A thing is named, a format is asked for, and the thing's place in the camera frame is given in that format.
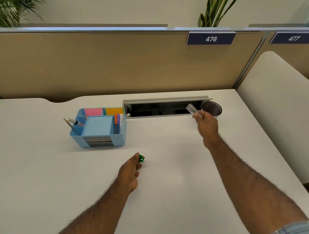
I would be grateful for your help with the person's left hand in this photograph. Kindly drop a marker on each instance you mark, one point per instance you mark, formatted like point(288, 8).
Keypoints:
point(128, 173)

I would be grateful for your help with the person's right hand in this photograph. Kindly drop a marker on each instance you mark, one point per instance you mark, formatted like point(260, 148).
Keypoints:
point(208, 126)

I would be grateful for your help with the person's right fingers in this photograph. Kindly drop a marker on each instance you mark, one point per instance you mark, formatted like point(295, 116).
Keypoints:
point(197, 116)

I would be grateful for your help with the person's left thumb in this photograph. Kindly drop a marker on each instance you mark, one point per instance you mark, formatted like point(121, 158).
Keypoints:
point(136, 157)

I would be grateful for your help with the small green cap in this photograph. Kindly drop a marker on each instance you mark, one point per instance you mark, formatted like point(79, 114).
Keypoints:
point(141, 159)

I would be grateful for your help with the clear plastic tube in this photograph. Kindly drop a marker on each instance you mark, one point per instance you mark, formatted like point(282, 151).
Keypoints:
point(193, 110)

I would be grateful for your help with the person's right forearm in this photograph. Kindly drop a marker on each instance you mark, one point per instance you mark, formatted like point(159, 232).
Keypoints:
point(251, 187)

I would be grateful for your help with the person's left forearm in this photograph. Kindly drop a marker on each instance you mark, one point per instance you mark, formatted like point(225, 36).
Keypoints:
point(92, 211)

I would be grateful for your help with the black mesh pen cup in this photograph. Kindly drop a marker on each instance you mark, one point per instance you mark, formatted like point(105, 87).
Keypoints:
point(212, 108)

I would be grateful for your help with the purple pen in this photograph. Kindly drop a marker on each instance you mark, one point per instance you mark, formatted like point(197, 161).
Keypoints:
point(117, 122)

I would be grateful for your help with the light blue desk organizer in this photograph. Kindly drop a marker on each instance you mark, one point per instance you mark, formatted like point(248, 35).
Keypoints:
point(101, 134)

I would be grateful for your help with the orange pen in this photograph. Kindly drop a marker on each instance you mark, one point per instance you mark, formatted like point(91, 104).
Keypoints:
point(115, 121)

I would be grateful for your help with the orange sticky note pad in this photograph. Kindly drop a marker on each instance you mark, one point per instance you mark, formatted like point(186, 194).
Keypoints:
point(114, 111)

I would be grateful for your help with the pink sticky note pad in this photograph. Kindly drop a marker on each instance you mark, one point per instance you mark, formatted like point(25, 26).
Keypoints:
point(93, 111)

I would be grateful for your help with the grey pencil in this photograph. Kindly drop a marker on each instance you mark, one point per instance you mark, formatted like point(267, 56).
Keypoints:
point(71, 126)

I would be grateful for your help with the white marker with black cap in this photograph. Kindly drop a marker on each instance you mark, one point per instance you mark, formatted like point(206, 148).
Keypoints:
point(74, 121)

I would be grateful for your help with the dark blue number sign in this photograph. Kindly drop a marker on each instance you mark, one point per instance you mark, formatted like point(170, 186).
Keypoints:
point(293, 38)
point(211, 38)

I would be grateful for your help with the white side divider panel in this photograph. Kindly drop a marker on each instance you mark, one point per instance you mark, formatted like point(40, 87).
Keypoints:
point(278, 111)

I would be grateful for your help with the green snake plant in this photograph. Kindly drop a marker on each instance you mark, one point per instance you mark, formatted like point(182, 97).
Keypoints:
point(214, 10)

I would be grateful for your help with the beige side desk partition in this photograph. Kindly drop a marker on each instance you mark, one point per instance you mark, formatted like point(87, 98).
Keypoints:
point(299, 56)

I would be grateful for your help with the green palm plant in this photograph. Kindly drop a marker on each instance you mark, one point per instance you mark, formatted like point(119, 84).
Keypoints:
point(13, 2)

